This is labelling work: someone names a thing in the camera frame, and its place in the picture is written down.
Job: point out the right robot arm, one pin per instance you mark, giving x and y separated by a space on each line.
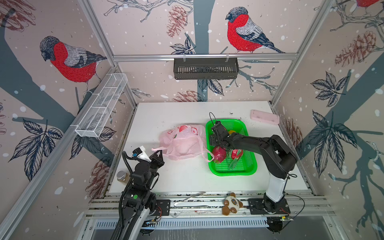
278 157

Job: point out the black hanging wire basket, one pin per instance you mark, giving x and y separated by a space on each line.
206 68

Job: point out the green plastic basket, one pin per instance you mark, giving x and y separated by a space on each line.
245 166

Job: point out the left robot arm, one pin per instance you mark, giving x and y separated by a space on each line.
137 200

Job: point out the red apple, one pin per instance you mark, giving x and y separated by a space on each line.
220 154

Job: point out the plush panda toy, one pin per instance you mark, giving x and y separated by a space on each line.
231 205

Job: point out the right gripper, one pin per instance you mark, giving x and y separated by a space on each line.
212 138

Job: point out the pink plastic bag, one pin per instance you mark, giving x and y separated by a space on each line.
184 142

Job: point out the white mesh wall shelf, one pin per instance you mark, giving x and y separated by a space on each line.
99 112

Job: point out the metal can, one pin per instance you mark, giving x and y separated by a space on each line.
123 177

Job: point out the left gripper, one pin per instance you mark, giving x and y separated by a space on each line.
159 160

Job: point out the pink rectangular box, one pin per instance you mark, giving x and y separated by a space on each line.
264 117

